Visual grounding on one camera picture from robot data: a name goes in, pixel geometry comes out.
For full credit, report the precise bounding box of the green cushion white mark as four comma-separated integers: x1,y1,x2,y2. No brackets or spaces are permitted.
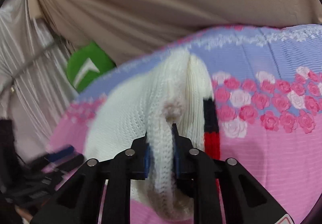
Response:
66,41,116,93

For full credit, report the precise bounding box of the silver pleated curtain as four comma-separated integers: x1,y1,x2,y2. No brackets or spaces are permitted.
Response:
1,0,76,161

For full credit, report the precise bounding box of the pink floral bed sheet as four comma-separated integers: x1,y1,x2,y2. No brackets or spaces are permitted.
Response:
48,25,321,223

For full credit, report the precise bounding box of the person's left hand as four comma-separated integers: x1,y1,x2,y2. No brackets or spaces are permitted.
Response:
15,206,33,224

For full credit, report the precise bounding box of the white knitted sweater red-black trim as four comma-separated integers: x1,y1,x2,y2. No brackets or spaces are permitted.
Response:
84,48,213,221

